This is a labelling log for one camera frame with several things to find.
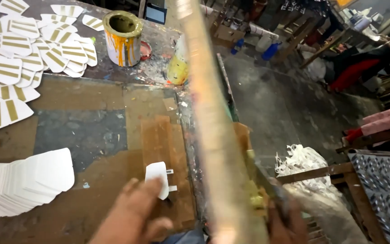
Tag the brown cardboard jig board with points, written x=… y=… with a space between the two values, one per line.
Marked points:
x=168 y=149

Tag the white plastic jug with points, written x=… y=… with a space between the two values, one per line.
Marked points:
x=263 y=43

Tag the wooden bench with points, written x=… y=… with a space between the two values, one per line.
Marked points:
x=300 y=34

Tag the pink cloth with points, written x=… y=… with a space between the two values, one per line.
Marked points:
x=384 y=122

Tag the person's left hand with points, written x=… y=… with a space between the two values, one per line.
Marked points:
x=130 y=213

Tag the grey patterned sheet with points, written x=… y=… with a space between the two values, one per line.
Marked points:
x=384 y=189

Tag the blue board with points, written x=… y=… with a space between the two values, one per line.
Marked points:
x=155 y=14

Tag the red lid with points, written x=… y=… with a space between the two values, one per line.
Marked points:
x=146 y=50

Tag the heap of white paper scraps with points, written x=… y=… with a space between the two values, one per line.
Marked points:
x=300 y=161

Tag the pile of gold-striped printed cards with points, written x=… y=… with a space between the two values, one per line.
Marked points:
x=15 y=57

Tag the wooden drying rack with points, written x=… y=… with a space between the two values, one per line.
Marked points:
x=320 y=171

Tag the yellow-stained plastic bottle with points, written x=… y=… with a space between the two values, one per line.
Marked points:
x=177 y=67

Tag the paint-stained squeegee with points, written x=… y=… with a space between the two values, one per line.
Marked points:
x=261 y=189

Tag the cluttered work table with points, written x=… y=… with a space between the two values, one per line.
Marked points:
x=364 y=18

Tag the paint can with yellow drips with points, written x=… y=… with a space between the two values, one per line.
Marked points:
x=123 y=44

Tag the cardboard box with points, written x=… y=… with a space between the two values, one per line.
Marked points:
x=227 y=34

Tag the white pipe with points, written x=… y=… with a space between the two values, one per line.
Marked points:
x=262 y=31

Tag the small blue bottle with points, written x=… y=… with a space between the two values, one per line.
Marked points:
x=238 y=45

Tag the small white register tab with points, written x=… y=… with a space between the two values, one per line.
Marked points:
x=173 y=188
x=170 y=171

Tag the stack of white blank cards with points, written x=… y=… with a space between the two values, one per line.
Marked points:
x=22 y=183

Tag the person's blue jeans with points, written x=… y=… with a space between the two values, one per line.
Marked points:
x=181 y=237

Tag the person's right hand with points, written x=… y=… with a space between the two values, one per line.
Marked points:
x=284 y=225

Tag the wooden printing screen frame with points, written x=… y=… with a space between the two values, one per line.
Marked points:
x=215 y=135

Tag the white card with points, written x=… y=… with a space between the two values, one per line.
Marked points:
x=156 y=172

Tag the large blue bottle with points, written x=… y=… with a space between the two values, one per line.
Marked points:
x=270 y=51

